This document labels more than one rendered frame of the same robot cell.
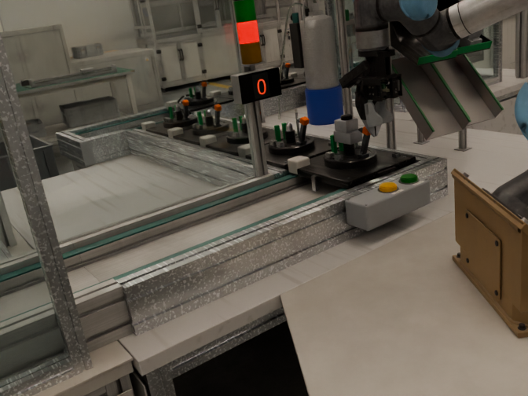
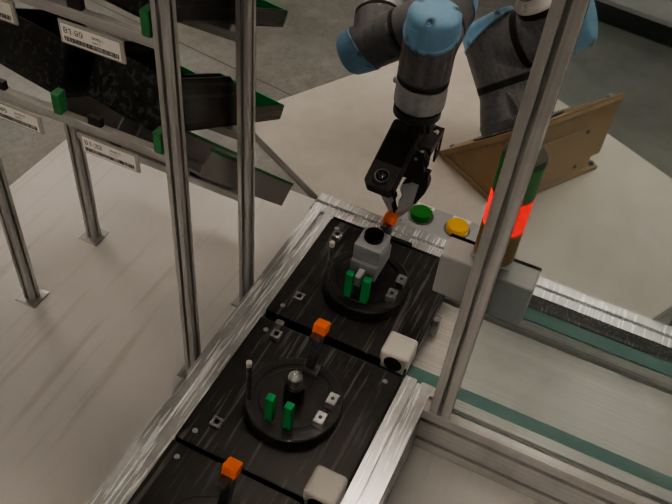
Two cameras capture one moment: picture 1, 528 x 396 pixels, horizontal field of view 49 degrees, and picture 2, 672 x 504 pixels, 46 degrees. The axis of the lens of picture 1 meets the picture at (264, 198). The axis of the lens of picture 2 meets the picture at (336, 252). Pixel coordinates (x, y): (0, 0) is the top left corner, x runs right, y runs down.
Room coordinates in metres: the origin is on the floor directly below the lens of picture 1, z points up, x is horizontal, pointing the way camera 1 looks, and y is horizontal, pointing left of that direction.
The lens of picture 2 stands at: (2.02, 0.42, 1.94)
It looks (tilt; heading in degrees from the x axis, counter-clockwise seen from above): 46 degrees down; 233
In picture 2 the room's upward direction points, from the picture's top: 7 degrees clockwise
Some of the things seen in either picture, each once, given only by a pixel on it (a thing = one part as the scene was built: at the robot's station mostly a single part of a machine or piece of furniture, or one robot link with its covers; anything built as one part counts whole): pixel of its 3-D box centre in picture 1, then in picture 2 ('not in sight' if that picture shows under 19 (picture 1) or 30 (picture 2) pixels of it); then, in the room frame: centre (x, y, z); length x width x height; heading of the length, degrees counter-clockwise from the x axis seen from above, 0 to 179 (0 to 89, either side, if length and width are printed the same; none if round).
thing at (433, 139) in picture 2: (377, 75); (413, 134); (1.36, -0.31, 1.20); 0.09 x 0.08 x 0.12; 33
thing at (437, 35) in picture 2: (371, 5); (429, 43); (1.36, -0.30, 1.36); 0.09 x 0.08 x 0.11; 38
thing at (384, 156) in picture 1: (350, 164); (365, 291); (1.46, -0.24, 0.96); 0.24 x 0.24 x 0.02; 33
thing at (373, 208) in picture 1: (389, 201); (453, 241); (1.23, -0.29, 0.93); 0.21 x 0.07 x 0.06; 123
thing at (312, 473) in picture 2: (290, 134); (294, 388); (1.68, -0.10, 1.01); 0.24 x 0.24 x 0.13; 33
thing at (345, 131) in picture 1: (344, 128); (369, 253); (1.47, -0.24, 1.06); 0.08 x 0.04 x 0.07; 33
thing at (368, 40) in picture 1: (373, 39); (418, 92); (1.37, -0.30, 1.28); 0.08 x 0.08 x 0.05
